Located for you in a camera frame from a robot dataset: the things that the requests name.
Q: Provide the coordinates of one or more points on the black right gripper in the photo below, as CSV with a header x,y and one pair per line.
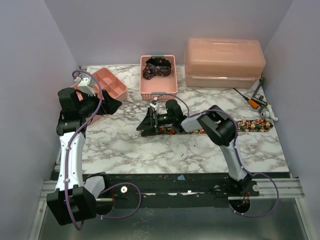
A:
x,y
153,120

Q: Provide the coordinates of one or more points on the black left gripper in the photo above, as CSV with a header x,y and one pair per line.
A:
x,y
109,105

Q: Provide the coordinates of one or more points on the colourful faces patterned tie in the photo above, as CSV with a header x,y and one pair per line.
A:
x,y
253,126

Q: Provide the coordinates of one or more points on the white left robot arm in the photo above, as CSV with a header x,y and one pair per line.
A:
x,y
74,198

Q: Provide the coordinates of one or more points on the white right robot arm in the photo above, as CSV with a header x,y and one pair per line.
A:
x,y
219,126

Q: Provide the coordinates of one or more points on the pink divided organizer tray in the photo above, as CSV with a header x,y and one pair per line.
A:
x,y
112,84

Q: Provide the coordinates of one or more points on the pink plastic basket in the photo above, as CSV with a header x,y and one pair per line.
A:
x,y
158,86

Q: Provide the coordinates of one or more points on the dark floral tie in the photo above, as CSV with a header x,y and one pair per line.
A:
x,y
156,66

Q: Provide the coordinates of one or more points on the large pink storage box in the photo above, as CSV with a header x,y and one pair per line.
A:
x,y
223,63

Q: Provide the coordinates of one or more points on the orange black tool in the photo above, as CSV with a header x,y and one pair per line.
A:
x,y
256,102

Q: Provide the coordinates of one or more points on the white plastic fixture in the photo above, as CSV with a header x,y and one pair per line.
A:
x,y
267,112

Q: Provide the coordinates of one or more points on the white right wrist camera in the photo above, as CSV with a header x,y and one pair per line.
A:
x,y
154,105

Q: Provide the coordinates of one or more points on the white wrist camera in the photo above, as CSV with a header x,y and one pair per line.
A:
x,y
86,85
154,105

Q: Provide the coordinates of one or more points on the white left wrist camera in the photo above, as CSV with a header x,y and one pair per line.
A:
x,y
86,85

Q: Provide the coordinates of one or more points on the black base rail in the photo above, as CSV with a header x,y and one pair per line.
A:
x,y
173,190

